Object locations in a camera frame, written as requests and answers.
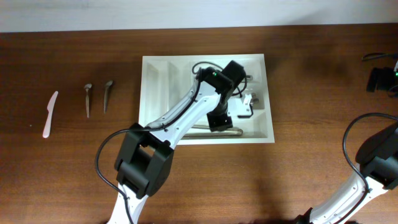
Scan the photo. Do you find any steel table knife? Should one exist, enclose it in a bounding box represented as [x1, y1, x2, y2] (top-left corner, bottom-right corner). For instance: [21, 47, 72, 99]
[184, 125, 244, 138]

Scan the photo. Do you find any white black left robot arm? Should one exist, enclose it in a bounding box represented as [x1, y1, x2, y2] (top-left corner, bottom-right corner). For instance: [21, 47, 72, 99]
[109, 60, 246, 223]

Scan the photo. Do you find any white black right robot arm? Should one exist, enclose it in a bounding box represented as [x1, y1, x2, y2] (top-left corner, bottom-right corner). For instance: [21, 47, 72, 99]
[293, 113, 397, 224]

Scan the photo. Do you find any white plastic cutlery tray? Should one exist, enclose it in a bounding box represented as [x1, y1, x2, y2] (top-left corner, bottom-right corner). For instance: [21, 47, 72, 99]
[139, 54, 275, 145]

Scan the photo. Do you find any small steel teaspoon right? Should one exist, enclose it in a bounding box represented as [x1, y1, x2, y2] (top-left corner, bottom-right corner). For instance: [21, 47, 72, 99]
[103, 80, 113, 114]

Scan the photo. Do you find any small steel teaspoon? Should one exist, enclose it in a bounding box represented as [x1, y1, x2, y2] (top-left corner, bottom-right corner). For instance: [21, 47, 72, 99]
[84, 83, 92, 118]
[103, 80, 113, 114]

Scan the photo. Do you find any small steel teaspoon left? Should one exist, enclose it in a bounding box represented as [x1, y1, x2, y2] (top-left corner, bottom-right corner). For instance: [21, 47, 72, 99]
[84, 83, 92, 118]

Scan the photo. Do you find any white plastic knife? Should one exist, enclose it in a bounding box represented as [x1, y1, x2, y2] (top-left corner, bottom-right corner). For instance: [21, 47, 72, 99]
[42, 91, 58, 138]

